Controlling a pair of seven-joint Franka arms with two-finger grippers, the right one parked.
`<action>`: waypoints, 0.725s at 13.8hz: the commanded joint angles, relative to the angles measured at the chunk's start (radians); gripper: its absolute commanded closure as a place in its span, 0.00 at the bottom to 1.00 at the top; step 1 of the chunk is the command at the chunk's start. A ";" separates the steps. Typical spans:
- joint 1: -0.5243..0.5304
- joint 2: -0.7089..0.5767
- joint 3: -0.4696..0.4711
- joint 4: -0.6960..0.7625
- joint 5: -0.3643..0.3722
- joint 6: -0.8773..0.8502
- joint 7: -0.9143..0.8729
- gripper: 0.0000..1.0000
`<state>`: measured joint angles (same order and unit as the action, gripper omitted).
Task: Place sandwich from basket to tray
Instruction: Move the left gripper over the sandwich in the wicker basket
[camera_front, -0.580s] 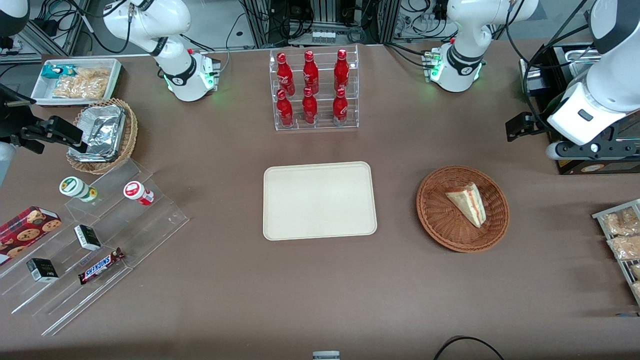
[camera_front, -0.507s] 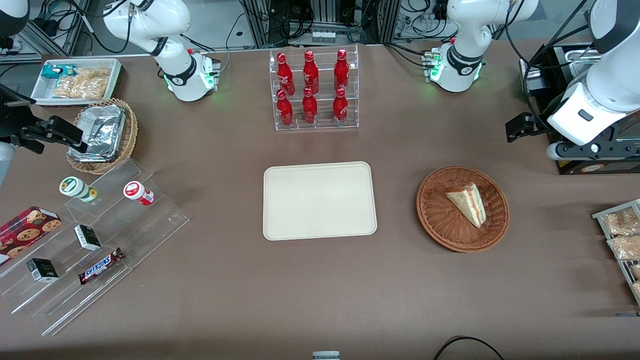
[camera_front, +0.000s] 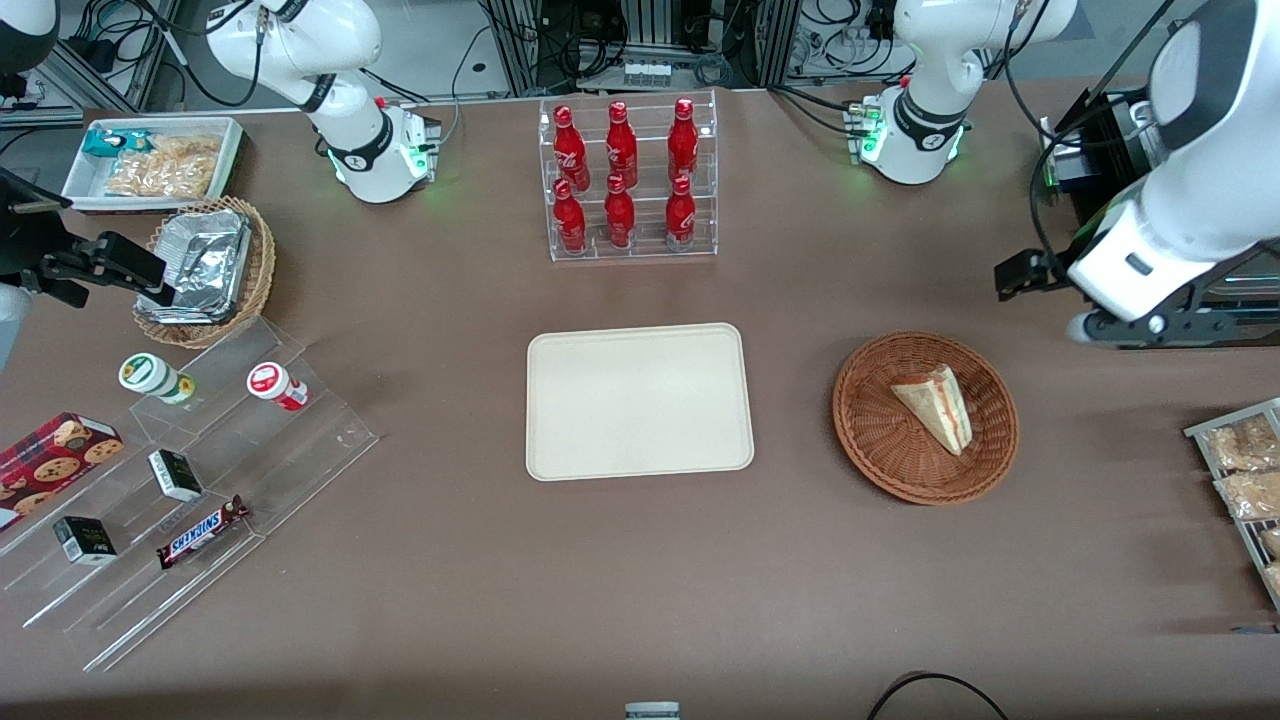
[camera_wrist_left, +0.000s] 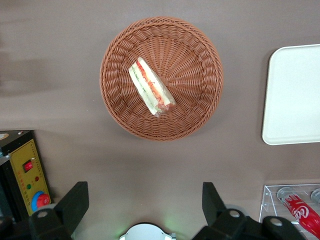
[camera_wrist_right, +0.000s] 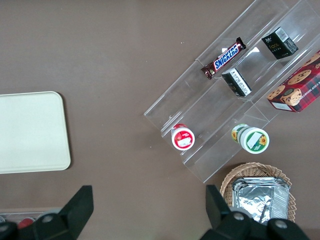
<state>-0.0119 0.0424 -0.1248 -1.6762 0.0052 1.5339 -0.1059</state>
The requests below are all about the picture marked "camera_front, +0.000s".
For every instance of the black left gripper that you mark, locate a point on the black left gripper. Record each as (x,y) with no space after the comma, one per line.
(1040,271)

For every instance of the white rectangular bin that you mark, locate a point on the white rectangular bin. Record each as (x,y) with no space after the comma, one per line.
(80,180)

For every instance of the grey white cylindrical object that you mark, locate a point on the grey white cylindrical object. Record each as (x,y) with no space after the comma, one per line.
(652,711)

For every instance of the red tartan cookie box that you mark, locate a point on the red tartan cookie box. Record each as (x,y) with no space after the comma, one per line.
(55,460)

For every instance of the tray of packaged snacks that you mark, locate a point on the tray of packaged snacks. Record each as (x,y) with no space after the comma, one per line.
(1240,535)

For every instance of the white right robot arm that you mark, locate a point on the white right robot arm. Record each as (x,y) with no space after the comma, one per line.
(350,120)

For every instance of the aluminium frame structure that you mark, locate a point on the aluminium frame structure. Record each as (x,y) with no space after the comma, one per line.
(640,30)

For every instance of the clear bag of brown snacks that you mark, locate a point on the clear bag of brown snacks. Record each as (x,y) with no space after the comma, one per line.
(1272,542)
(1250,495)
(1245,445)
(1274,580)

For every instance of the small black carton box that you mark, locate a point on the small black carton box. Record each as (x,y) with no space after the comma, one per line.
(176,476)
(84,541)

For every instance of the brown round wicker basket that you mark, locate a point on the brown round wicker basket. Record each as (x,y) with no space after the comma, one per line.
(880,440)

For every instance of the light tan wicker basket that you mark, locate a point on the light tan wicker basket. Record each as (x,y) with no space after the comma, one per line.
(262,265)

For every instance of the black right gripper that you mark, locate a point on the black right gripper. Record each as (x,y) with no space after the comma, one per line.
(28,240)

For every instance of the Snickers chocolate bar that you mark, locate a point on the Snickers chocolate bar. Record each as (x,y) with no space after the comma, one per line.
(202,532)

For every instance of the white power strip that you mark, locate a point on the white power strip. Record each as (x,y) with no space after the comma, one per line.
(647,73)

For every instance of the clear acrylic bottle rack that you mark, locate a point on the clear acrylic bottle rack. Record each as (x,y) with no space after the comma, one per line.
(650,245)

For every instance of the red strawberry yogurt cup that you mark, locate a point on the red strawberry yogurt cup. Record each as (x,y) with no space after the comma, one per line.
(275,384)

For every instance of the cream plastic tray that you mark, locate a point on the cream plastic tray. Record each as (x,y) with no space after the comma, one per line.
(640,402)

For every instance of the red cola bottle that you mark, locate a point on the red cola bottle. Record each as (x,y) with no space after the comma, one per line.
(570,222)
(680,218)
(683,142)
(620,218)
(570,150)
(621,148)

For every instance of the clear bag of chips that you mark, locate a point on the clear bag of chips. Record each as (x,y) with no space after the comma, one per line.
(170,168)

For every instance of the silver foil packet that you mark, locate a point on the silver foil packet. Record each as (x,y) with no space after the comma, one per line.
(210,262)

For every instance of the triangle sandwich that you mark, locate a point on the triangle sandwich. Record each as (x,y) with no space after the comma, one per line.
(938,408)

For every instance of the clear acrylic stepped shelf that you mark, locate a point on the clear acrylic stepped shelf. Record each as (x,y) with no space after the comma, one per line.
(300,450)

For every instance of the teal snack packet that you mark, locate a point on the teal snack packet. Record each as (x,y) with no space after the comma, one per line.
(110,143)

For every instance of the green sunflower yogurt cup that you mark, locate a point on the green sunflower yogurt cup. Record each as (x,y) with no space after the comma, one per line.
(150,376)

